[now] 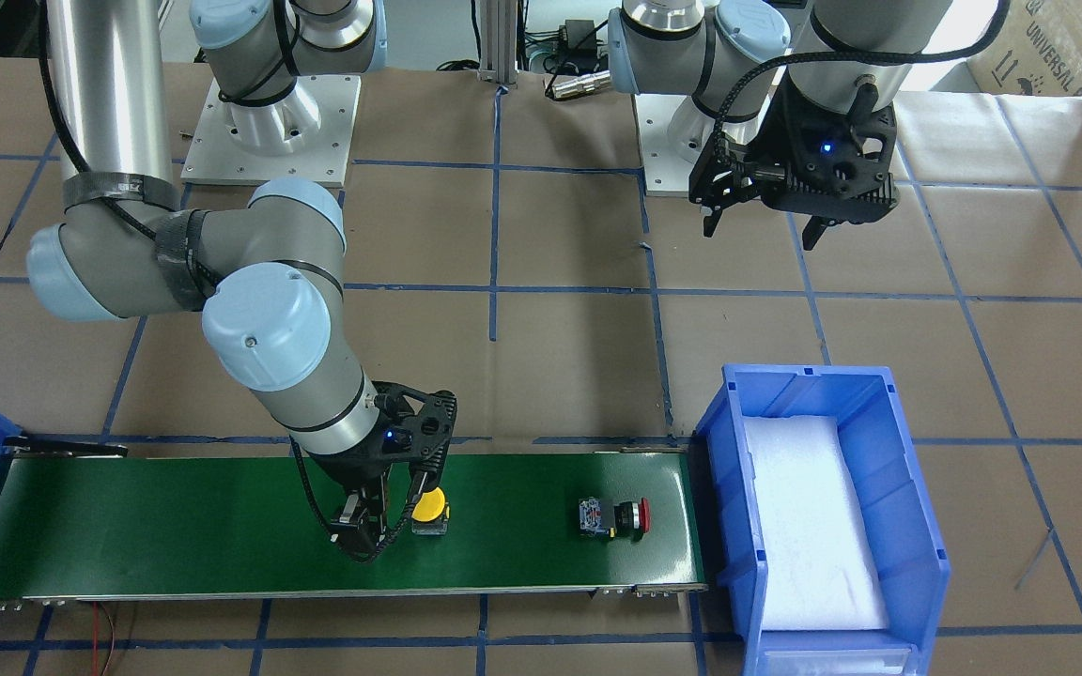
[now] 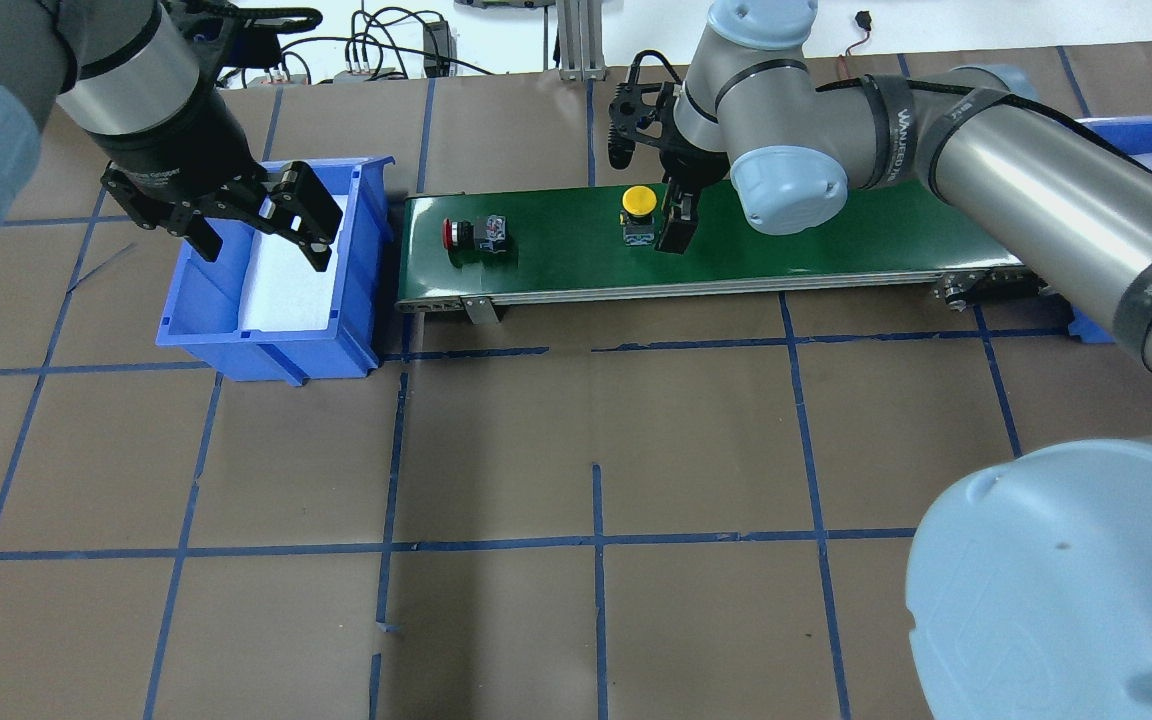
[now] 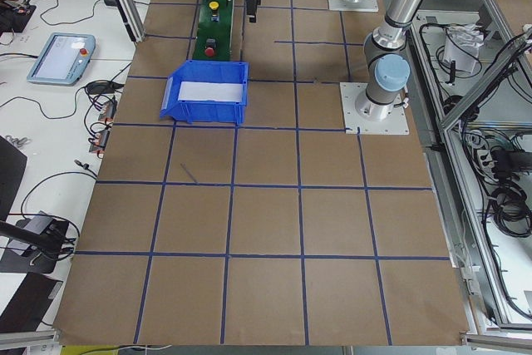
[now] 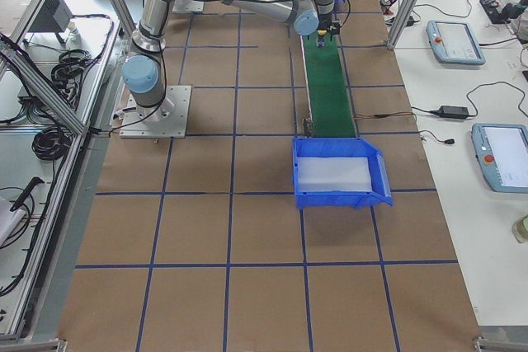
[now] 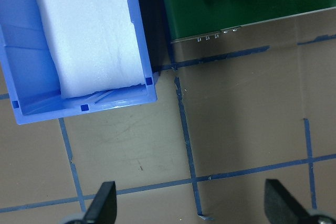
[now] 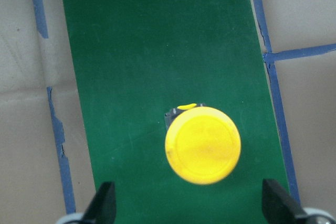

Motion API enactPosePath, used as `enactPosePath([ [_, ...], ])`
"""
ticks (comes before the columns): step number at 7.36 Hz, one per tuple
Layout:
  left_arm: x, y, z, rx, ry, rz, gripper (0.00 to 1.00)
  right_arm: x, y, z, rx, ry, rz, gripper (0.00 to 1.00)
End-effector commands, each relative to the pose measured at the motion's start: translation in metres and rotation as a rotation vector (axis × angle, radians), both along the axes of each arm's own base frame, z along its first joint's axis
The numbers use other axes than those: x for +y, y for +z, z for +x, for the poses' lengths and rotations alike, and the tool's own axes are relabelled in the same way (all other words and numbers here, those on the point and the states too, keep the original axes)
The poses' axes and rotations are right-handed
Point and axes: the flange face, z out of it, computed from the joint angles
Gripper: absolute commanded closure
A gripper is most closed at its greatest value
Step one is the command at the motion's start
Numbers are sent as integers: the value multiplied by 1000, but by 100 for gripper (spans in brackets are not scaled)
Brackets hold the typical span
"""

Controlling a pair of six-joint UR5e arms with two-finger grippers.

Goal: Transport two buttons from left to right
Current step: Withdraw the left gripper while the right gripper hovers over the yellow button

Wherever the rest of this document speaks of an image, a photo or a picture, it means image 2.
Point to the white foam pad left bin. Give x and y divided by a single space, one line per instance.
281 292

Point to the aluminium frame post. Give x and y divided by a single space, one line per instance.
580 35

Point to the blue bin far left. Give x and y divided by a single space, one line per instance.
200 312

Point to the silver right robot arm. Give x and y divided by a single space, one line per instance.
1029 584

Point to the black power adapter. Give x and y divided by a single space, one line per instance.
437 49

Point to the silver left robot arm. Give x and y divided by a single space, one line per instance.
141 79

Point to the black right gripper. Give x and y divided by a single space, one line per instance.
688 173

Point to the green conveyor belt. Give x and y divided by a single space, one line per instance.
568 247

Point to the yellow push button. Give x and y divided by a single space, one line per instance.
638 204

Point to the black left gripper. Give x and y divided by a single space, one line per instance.
179 147

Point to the red push button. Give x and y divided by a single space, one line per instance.
486 235

